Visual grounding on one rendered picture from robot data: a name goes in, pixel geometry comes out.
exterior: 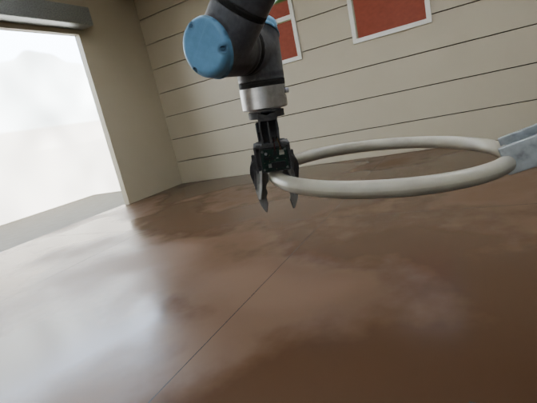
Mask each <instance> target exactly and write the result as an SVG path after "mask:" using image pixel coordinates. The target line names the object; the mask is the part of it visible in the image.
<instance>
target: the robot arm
mask: <svg viewBox="0 0 537 403"><path fill-rule="evenodd" d="M275 1H276V0H210V1H209V4H208V7H207V10H206V11H205V15H200V16H198V17H196V18H195V19H193V20H192V21H191V22H190V23H189V24H188V25H187V27H186V29H185V32H184V37H183V49H184V53H185V57H186V60H187V62H188V63H189V65H190V66H191V68H192V69H193V70H194V71H195V72H196V73H197V74H199V75H200V76H202V77H205V78H214V79H222V78H229V77H237V79H238V84H239V89H240V96H241V104H242V109H243V111H244V112H250V113H249V120H258V122H257V123H256V124H255V126H256V131H257V138H258V142H256V143H253V151H254V155H251V158H252V161H251V164H250V175H251V178H252V180H253V184H254V186H255V190H256V192H257V196H258V199H259V202H260V204H261V206H262V208H263V209H264V210H265V212H268V206H269V201H268V200H267V194H268V191H267V189H266V186H267V183H268V182H269V175H268V174H267V173H271V172H277V171H282V170H283V171H282V173H283V174H287V175H289V176H293V177H297V178H298V177H299V163H298V161H297V159H296V157H295V155H294V153H293V149H290V145H289V141H288V139H287V138H280V135H279V126H278V122H277V117H278V116H282V115H284V108H281V107H282V106H286V105H288V102H287V95H286V94H285V93H288V92H289V88H288V87H286V88H285V87H284V86H285V83H284V71H283V65H282V58H281V52H280V40H279V37H280V33H279V30H278V29H277V24H276V20H275V18H273V17H272V16H270V15H269V13H270V10H271V9H272V6H273V4H274V2H275Z"/></svg>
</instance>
